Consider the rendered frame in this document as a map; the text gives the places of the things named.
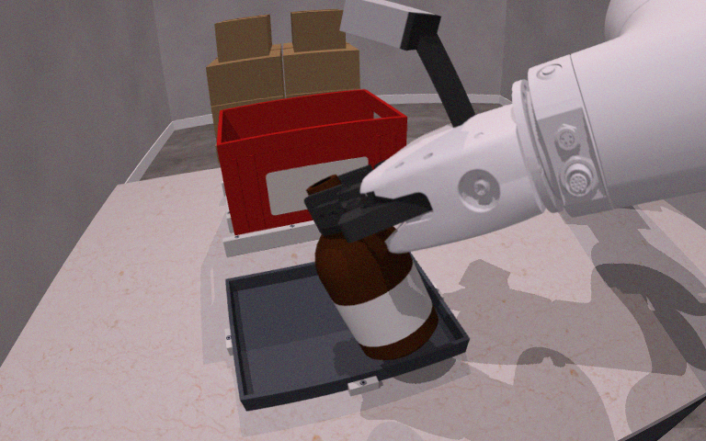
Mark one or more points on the red open-top crate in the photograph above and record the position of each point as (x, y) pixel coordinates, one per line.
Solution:
(266, 176)

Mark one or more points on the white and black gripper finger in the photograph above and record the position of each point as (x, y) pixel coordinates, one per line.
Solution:
(356, 176)
(341, 209)

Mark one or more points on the brown bottle with white label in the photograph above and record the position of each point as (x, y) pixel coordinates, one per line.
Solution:
(380, 295)

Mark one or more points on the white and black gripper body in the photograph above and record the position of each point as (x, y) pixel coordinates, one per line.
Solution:
(506, 187)

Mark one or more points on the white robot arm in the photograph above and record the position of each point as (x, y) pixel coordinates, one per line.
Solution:
(618, 124)

